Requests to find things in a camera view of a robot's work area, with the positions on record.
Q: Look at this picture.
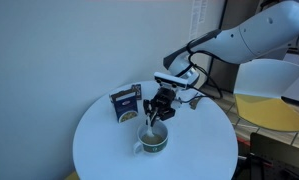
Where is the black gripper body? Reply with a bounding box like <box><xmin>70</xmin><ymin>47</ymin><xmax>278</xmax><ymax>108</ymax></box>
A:
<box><xmin>151</xmin><ymin>87</ymin><xmax>177</xmax><ymax>110</ymax></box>

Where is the blue Barilla orzo box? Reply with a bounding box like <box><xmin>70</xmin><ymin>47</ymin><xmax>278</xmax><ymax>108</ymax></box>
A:
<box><xmin>109</xmin><ymin>88</ymin><xmax>139</xmax><ymax>124</ymax></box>

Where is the white plastic spoon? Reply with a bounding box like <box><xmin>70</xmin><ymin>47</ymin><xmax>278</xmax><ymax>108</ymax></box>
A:
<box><xmin>145</xmin><ymin>109</ymin><xmax>159</xmax><ymax>139</ymax></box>

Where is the dark M&M's candy packet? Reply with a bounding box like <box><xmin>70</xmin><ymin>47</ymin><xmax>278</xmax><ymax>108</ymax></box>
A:
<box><xmin>131</xmin><ymin>83</ymin><xmax>143</xmax><ymax>101</ymax></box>

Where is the orzo pasta in mug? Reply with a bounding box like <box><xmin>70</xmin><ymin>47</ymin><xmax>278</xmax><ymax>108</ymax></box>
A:
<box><xmin>141</xmin><ymin>133</ymin><xmax>165</xmax><ymax>146</ymax></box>

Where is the brown snack bar wrapper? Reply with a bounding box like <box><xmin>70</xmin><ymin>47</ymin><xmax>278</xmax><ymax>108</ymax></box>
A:
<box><xmin>188</xmin><ymin>95</ymin><xmax>202</xmax><ymax>111</ymax></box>

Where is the white mug with green band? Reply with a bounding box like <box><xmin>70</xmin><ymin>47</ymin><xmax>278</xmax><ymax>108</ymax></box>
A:
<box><xmin>132</xmin><ymin>119</ymin><xmax>169</xmax><ymax>155</ymax></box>

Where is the white chair with yellow seat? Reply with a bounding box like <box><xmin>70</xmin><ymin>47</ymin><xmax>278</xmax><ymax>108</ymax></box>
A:
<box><xmin>233</xmin><ymin>58</ymin><xmax>299</xmax><ymax>133</ymax></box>

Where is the black robot cart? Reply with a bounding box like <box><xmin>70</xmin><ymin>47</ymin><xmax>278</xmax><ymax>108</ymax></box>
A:
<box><xmin>233</xmin><ymin>132</ymin><xmax>299</xmax><ymax>180</ymax></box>

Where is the printed paper on wall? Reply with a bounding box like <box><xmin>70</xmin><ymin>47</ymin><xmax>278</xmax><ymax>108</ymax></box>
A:
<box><xmin>188</xmin><ymin>0</ymin><xmax>209</xmax><ymax>41</ymax></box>

